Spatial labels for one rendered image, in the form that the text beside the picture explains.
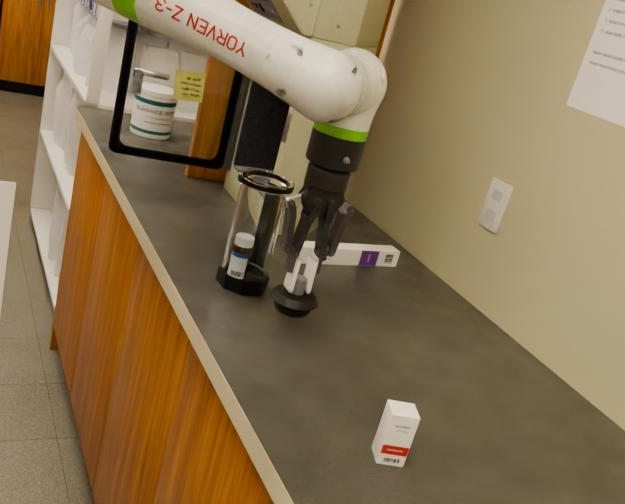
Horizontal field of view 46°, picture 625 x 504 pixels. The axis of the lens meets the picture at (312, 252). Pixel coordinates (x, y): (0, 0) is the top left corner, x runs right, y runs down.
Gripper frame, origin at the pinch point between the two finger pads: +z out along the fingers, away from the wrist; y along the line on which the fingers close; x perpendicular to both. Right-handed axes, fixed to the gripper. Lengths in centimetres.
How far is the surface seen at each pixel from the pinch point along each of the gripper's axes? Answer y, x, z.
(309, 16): -10, -44, -40
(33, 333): 22, -155, 105
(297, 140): -14.1, -44.5, -13.1
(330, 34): -16, -44, -38
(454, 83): -54, -48, -33
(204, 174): -7, -81, 9
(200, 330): 17.5, 2.9, 10.7
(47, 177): 10, -268, 79
